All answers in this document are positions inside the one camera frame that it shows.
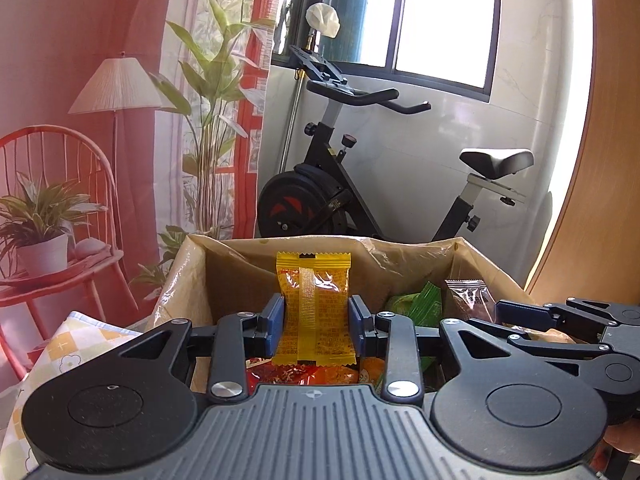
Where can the person's right hand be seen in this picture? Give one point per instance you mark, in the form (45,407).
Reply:
(624,437)

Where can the window with dark frame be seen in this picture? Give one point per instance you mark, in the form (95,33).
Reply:
(445,45)

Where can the yellow orange candy packet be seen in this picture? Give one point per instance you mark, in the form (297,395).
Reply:
(315,327)

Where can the white cloth on pole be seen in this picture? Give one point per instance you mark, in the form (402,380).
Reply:
(324,19)

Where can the orange snack bag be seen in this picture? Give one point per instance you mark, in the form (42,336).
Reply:
(263,371)

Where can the wooden board panel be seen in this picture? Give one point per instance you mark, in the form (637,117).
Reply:
(594,247)

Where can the plastic lined cardboard box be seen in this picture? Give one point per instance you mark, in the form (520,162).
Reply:
(210,279)

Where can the clear brown snack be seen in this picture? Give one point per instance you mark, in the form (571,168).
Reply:
(469,299)

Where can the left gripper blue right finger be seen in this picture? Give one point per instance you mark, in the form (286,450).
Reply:
(391,337)

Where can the printed room backdrop cloth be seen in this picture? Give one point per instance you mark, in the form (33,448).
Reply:
(49,50)

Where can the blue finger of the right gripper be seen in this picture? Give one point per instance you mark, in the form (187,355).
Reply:
(564,355)
(525,315)

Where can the checkered floral tablecloth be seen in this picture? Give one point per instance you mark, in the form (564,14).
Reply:
(76,341)

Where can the green corn chips bag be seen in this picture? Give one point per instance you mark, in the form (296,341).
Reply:
(424,307)

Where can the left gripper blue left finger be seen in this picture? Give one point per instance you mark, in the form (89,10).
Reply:
(239,337)

